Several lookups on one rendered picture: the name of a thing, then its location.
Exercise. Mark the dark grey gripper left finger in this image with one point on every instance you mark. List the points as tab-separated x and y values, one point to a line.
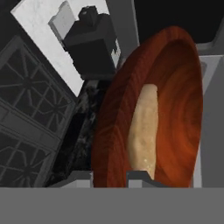
81	179

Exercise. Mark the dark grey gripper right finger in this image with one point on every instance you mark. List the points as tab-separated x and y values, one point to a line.
137	179

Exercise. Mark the reddish brown wooden bowl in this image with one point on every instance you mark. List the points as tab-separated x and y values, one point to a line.
178	122

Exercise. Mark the pale tan sweet potato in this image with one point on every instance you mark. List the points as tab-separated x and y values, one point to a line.
143	131

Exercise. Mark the black hob with grates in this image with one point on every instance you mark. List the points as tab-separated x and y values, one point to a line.
27	110

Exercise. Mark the black boxy small appliance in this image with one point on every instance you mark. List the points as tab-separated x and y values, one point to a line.
90	49

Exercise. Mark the pale grey block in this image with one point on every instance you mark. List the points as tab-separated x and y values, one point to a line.
61	22

